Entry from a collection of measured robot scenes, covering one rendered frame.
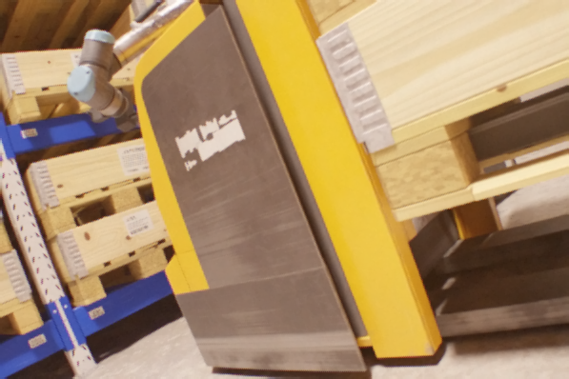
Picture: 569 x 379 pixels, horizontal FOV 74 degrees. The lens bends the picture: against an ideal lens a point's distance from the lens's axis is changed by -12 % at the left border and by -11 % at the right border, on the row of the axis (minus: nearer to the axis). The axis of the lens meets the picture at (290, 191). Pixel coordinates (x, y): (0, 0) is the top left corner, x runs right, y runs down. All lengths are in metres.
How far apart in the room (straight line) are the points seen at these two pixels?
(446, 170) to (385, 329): 0.38
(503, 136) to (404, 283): 0.32
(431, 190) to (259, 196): 0.37
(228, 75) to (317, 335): 0.58
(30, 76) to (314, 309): 1.79
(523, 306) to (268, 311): 0.55
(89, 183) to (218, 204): 1.23
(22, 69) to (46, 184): 0.58
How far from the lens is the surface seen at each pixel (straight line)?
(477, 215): 1.48
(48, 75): 2.31
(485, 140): 0.77
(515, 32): 0.63
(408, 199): 0.70
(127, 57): 1.47
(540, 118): 0.75
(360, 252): 0.85
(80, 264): 2.03
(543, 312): 0.88
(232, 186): 0.94
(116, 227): 2.13
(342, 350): 0.93
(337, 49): 0.73
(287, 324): 0.99
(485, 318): 0.91
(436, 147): 0.67
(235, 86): 0.88
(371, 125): 0.70
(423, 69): 0.66
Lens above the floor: 0.45
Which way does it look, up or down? 1 degrees down
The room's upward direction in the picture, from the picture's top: 22 degrees counter-clockwise
